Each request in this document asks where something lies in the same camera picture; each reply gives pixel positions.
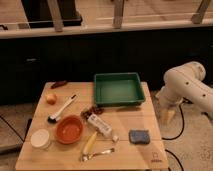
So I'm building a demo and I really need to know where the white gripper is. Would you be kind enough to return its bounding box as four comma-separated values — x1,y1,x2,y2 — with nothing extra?
156,87,181,124

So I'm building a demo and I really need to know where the blue sponge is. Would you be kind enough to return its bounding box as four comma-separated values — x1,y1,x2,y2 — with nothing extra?
129,130,150,144

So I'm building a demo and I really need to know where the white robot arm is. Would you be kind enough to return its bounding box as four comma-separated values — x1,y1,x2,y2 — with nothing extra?
156,61,213,124

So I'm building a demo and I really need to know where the green plastic tray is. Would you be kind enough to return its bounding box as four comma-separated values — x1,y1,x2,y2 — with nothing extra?
94,72,146,107

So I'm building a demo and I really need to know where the white tube bottle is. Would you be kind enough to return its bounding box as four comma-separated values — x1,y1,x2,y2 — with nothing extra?
87,114,119,142

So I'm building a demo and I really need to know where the brown dried fruit cluster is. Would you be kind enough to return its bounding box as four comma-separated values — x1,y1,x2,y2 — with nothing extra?
81,106,104,119

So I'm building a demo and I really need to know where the silver metal spoon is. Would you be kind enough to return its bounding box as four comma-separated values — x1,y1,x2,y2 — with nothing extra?
81,148,115,162

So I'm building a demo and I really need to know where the orange bowl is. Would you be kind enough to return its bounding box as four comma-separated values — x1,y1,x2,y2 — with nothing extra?
55,115,84,144

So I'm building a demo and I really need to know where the small orange fruit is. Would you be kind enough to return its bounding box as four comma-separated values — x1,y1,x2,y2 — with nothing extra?
46,93,57,105

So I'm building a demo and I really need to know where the white round container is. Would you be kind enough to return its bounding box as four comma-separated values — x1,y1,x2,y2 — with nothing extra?
30,129,51,149

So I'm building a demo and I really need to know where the black power cable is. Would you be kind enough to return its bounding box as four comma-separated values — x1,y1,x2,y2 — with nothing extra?
161,99,186,171

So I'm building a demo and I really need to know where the yellow handled utensil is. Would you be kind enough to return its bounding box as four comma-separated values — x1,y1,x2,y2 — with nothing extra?
82,131,97,155

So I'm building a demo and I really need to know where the white handled dish brush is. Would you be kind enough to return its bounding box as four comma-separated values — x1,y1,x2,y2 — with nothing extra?
47,95,76,124

